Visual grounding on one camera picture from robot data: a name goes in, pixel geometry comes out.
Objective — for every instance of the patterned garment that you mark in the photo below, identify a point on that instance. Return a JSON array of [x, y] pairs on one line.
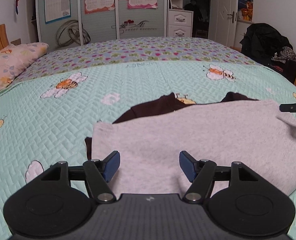
[[285, 53]]

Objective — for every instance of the pile of colourful bags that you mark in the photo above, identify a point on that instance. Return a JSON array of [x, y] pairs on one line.
[[245, 10]]

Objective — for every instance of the grey and brown sweatshirt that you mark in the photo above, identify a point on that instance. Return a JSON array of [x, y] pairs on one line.
[[188, 130]]

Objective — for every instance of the bee print quilted bedspread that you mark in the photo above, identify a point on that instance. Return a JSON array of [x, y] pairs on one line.
[[63, 130]]

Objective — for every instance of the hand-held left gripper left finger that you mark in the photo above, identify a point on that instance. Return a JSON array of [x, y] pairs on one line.
[[113, 165]]

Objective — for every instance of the blue bordered wall poster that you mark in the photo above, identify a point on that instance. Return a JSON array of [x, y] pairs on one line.
[[57, 2]]

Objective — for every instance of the white door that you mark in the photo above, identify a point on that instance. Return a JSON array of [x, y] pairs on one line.
[[223, 17]]

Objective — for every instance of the pink floral pillow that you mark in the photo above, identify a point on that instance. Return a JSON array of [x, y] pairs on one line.
[[10, 65]]

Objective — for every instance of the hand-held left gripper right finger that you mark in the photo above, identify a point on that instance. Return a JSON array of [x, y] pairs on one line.
[[188, 166]]

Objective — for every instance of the floral bed sheet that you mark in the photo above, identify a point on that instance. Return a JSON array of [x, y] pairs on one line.
[[138, 50]]

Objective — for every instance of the sliding door wardrobe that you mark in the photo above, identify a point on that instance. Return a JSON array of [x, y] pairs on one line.
[[100, 25]]

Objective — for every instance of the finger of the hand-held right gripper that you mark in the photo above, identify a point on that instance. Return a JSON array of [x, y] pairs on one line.
[[293, 107]]

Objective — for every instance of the pile of black clothes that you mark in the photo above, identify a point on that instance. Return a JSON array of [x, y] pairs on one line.
[[263, 40]]

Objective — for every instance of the white drawer cabinet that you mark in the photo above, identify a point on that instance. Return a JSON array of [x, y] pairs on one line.
[[179, 17]]

